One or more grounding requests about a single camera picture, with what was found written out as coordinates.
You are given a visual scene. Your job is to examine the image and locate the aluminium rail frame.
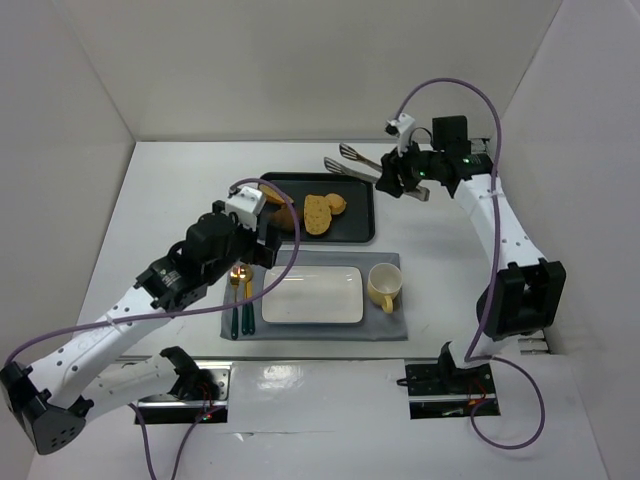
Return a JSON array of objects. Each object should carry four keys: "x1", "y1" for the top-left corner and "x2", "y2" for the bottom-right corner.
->
[{"x1": 471, "y1": 138, "x2": 550, "y2": 355}]

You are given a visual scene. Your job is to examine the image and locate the grey cloth placemat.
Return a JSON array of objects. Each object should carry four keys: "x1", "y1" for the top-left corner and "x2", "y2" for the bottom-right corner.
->
[{"x1": 239, "y1": 250, "x2": 408, "y2": 341}]

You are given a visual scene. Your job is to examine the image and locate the yellow mug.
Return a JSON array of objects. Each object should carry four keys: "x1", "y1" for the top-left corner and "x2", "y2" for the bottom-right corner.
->
[{"x1": 367, "y1": 263, "x2": 403, "y2": 314}]

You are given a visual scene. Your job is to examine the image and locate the purple cable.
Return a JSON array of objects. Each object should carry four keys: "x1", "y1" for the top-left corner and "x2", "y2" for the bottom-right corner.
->
[
  {"x1": 0, "y1": 177, "x2": 304, "y2": 480},
  {"x1": 394, "y1": 77, "x2": 544, "y2": 450}
]

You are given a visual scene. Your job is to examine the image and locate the round brown bread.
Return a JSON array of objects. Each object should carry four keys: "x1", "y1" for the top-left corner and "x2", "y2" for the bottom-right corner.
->
[{"x1": 269, "y1": 205, "x2": 304, "y2": 233}]

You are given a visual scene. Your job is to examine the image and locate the seeded bread slice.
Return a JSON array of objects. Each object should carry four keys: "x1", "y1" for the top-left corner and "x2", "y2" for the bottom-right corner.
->
[{"x1": 304, "y1": 195, "x2": 332, "y2": 236}]

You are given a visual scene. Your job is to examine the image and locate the crusty bread slice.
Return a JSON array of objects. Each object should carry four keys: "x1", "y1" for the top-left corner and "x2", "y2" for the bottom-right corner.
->
[{"x1": 258, "y1": 184, "x2": 294, "y2": 207}]

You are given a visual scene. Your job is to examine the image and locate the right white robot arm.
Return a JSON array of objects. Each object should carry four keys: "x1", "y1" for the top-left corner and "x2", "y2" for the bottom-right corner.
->
[{"x1": 376, "y1": 114, "x2": 566, "y2": 377}]

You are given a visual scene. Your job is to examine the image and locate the small orange bread roll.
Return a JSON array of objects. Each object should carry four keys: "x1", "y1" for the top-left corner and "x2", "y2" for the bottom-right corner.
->
[{"x1": 324, "y1": 193, "x2": 347, "y2": 216}]

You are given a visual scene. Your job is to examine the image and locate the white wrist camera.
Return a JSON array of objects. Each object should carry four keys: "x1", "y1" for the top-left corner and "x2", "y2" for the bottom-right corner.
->
[
  {"x1": 224, "y1": 186, "x2": 266, "y2": 231},
  {"x1": 385, "y1": 113, "x2": 415, "y2": 157}
]

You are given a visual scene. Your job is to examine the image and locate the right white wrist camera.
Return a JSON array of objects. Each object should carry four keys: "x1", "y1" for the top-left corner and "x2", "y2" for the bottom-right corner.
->
[{"x1": 385, "y1": 113, "x2": 415, "y2": 157}]

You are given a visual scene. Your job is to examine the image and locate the gold fork green handle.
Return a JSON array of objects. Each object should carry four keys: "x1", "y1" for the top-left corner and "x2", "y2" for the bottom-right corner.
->
[{"x1": 228, "y1": 265, "x2": 241, "y2": 341}]

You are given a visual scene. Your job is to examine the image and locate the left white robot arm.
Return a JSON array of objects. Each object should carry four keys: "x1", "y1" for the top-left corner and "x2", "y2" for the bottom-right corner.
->
[{"x1": 1, "y1": 199, "x2": 282, "y2": 455}]

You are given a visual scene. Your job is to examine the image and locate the gold spoon green handle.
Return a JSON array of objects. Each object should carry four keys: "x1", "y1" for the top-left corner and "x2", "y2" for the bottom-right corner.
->
[{"x1": 239, "y1": 264, "x2": 256, "y2": 335}]

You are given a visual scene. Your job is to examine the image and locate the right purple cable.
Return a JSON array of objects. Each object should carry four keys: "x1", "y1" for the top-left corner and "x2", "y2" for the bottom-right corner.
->
[{"x1": 394, "y1": 77, "x2": 544, "y2": 450}]

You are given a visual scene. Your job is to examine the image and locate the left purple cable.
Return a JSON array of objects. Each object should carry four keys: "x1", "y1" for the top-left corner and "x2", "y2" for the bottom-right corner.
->
[{"x1": 0, "y1": 177, "x2": 304, "y2": 480}]

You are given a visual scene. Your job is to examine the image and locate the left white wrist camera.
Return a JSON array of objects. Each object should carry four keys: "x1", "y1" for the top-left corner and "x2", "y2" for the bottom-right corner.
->
[{"x1": 224, "y1": 186, "x2": 266, "y2": 231}]

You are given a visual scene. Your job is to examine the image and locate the metal tongs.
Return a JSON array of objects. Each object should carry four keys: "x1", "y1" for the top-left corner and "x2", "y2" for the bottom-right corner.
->
[{"x1": 323, "y1": 142, "x2": 432, "y2": 203}]

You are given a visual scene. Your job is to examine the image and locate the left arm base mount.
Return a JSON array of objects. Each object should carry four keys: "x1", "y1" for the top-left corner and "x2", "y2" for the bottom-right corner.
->
[{"x1": 137, "y1": 347, "x2": 231, "y2": 425}]

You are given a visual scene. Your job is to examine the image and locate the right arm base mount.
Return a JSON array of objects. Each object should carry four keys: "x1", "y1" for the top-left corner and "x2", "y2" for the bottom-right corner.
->
[{"x1": 396, "y1": 351, "x2": 501, "y2": 420}]

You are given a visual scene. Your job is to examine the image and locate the white rectangular plate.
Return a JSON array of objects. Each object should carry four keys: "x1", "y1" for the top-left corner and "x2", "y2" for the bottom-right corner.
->
[{"x1": 261, "y1": 266, "x2": 364, "y2": 325}]

